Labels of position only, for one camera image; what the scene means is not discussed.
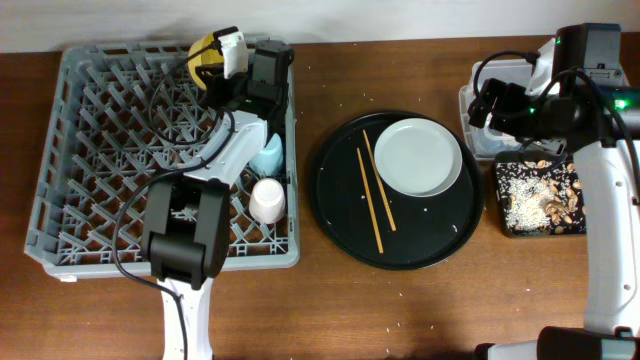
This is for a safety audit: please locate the yellow bowl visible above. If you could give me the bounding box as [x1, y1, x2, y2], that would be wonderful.
[188, 34, 224, 90]

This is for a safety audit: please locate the black rectangular tray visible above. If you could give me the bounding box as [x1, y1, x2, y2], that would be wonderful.
[492, 149, 589, 239]

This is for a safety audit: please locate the white round plate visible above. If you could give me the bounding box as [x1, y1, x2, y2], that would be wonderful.
[374, 118, 463, 197]

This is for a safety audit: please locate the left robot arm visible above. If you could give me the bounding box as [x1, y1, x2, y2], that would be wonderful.
[141, 38, 295, 359]

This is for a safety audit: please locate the white paper cup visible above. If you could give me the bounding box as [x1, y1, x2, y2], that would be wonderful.
[249, 178, 286, 224]

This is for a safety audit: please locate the round black tray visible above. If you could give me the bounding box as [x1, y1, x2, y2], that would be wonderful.
[310, 111, 484, 270]

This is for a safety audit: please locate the wooden chopstick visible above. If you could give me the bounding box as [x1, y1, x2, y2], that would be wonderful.
[356, 148, 384, 254]
[362, 130, 397, 232]

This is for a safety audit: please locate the clear plastic waste bin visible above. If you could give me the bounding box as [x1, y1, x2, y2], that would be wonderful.
[458, 58, 566, 162]

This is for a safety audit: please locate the grey dishwasher rack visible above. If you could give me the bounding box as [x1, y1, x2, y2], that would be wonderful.
[22, 35, 301, 279]

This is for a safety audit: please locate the light blue plastic cup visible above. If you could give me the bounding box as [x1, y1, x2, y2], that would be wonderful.
[249, 134, 284, 177]

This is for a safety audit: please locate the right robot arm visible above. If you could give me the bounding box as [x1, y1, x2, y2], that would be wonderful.
[468, 23, 639, 359]

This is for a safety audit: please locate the food scraps pile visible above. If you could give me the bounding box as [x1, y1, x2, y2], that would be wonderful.
[502, 158, 586, 235]

